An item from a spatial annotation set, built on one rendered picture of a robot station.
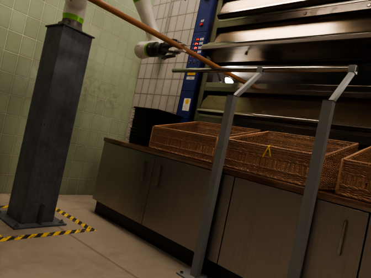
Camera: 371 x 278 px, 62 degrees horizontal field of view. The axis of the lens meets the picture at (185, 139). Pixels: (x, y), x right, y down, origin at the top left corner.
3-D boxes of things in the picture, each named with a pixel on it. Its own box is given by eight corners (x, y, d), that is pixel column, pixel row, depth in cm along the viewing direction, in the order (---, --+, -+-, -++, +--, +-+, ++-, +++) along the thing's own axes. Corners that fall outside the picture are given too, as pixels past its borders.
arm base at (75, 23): (44, 28, 199) (46, 19, 199) (65, 37, 211) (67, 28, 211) (65, 25, 183) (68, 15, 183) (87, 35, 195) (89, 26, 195)
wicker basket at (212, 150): (191, 155, 245) (199, 121, 245) (254, 170, 207) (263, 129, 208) (146, 147, 208) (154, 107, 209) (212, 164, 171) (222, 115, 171)
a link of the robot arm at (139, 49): (132, 60, 203) (129, 43, 199) (147, 57, 211) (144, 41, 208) (146, 59, 194) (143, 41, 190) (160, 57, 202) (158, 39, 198)
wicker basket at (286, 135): (259, 171, 205) (268, 130, 205) (351, 193, 166) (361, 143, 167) (215, 164, 170) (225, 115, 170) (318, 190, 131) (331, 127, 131)
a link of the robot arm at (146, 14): (131, 6, 206) (140, -2, 197) (144, 5, 213) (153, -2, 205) (148, 59, 211) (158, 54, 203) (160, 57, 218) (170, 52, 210)
